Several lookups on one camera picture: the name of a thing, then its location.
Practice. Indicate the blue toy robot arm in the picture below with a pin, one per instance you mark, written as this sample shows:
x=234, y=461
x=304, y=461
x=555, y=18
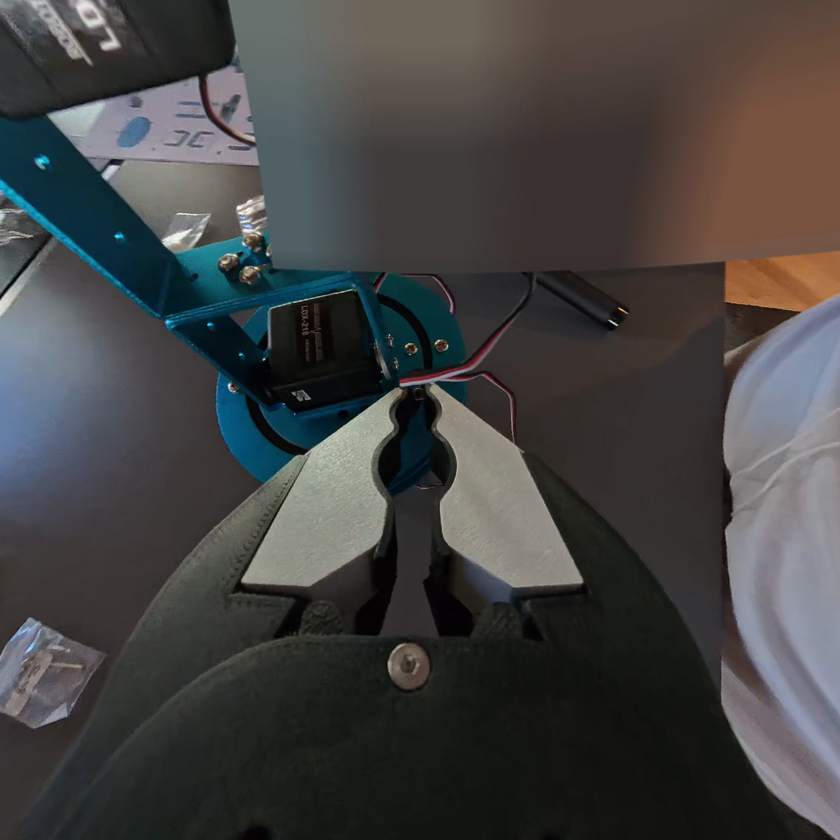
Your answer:
x=79, y=190

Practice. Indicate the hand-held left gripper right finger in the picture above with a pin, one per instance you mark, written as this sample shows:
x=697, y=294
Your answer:
x=499, y=512

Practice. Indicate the clear bag with screws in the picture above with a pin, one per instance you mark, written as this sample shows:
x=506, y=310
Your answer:
x=46, y=669

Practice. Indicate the black electric screwdriver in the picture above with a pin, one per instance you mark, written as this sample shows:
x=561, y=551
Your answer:
x=577, y=295

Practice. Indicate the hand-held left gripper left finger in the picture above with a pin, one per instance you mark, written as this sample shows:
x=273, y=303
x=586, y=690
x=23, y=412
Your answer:
x=328, y=512

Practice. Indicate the small clear plastic bag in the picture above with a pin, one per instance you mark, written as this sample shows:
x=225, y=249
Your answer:
x=253, y=213
x=187, y=229
x=16, y=226

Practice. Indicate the person's white clothing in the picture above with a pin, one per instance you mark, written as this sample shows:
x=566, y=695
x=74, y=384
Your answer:
x=781, y=558

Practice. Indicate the printed instruction sheet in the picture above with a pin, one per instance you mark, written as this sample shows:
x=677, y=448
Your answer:
x=164, y=118

